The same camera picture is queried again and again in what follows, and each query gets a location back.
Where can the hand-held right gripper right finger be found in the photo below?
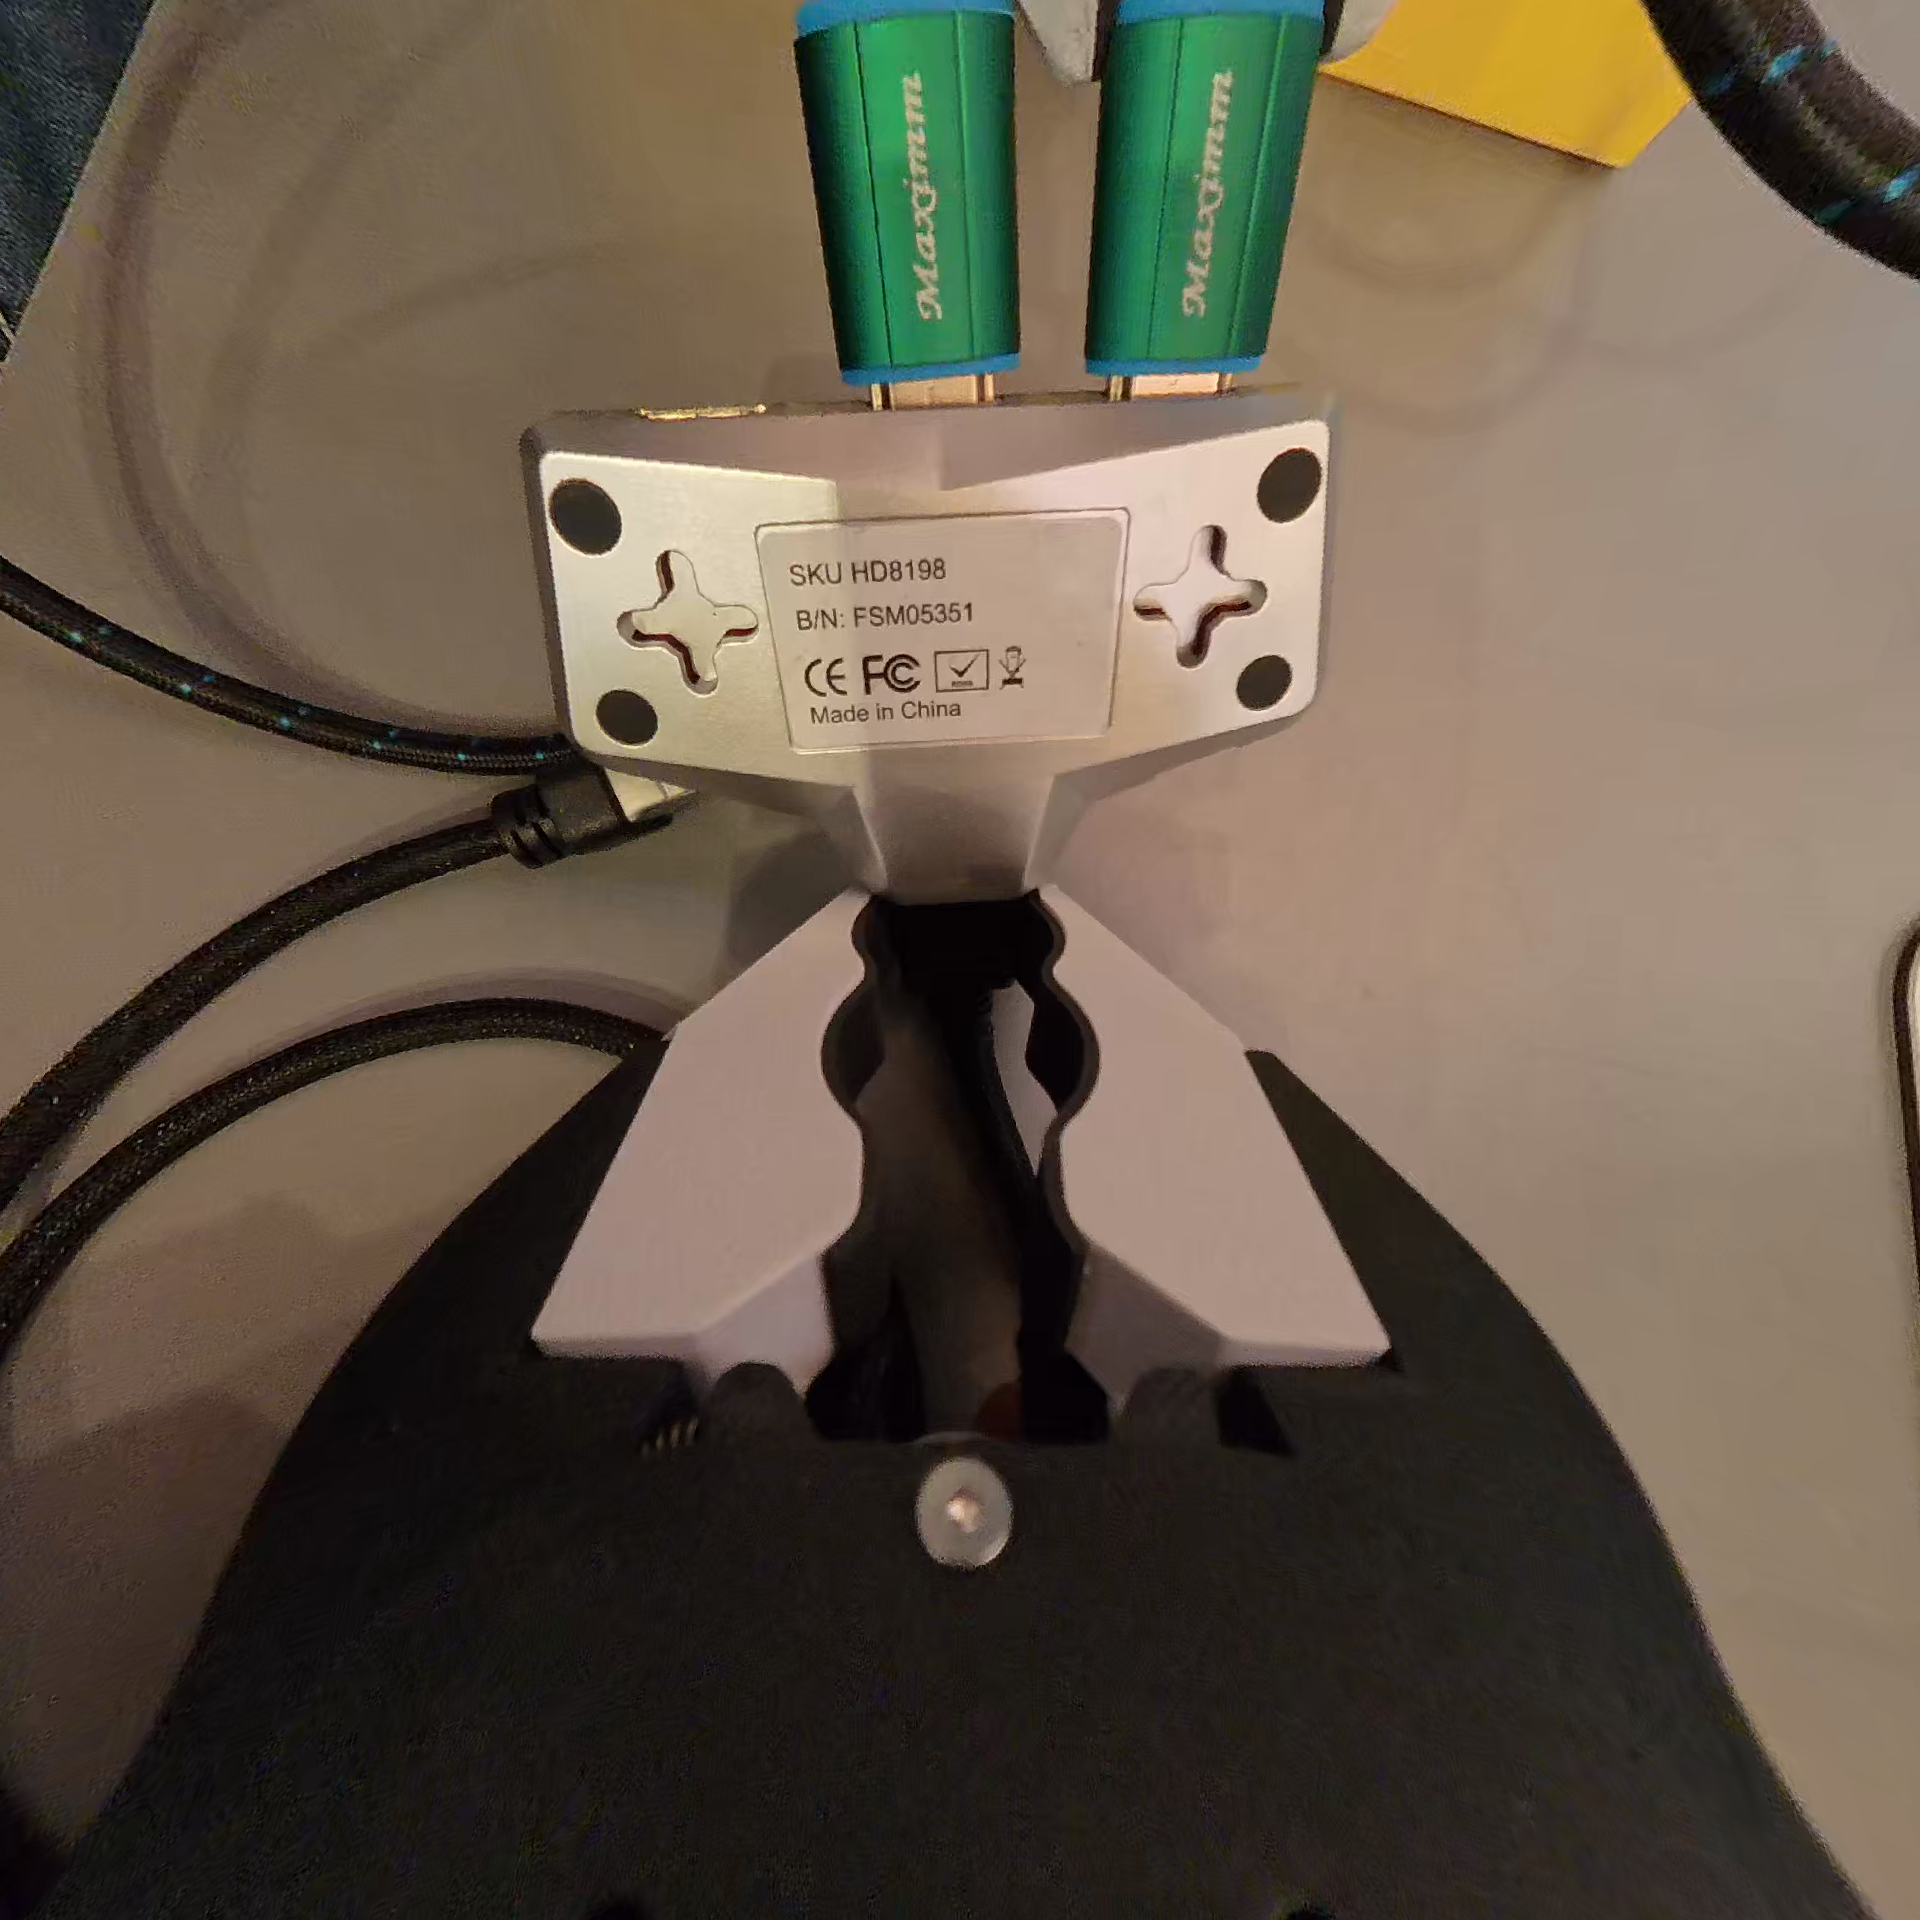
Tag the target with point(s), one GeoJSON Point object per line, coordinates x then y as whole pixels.
{"type": "Point", "coordinates": [1201, 1214]}

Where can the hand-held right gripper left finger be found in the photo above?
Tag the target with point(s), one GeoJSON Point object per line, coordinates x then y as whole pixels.
{"type": "Point", "coordinates": [705, 1200]}

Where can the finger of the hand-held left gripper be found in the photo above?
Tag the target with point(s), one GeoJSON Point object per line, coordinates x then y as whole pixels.
{"type": "Point", "coordinates": [1067, 36]}

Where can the person's right hand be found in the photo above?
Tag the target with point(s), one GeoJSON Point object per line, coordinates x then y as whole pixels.
{"type": "Point", "coordinates": [1003, 1411]}

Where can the yellow plastic bin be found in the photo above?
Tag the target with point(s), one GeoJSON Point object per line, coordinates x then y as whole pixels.
{"type": "Point", "coordinates": [1499, 76]}

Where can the person's jeans leg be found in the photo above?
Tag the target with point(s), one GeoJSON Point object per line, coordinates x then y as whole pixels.
{"type": "Point", "coordinates": [60, 120]}

